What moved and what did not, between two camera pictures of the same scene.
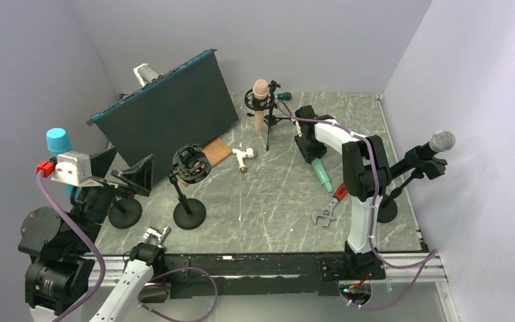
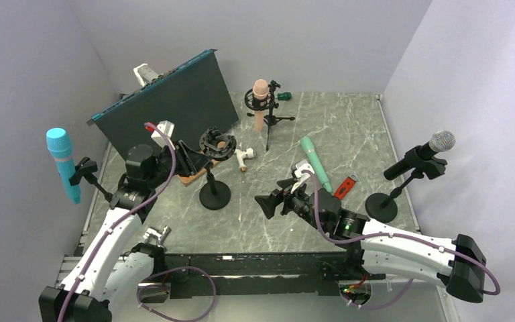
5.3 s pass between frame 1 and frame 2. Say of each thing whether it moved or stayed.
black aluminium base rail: stayed
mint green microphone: stayed
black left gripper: moved
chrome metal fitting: stayed
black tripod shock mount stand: stayed
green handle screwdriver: stayed
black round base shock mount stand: moved
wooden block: moved
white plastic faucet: stayed
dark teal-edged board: stayed
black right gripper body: moved
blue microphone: stayed
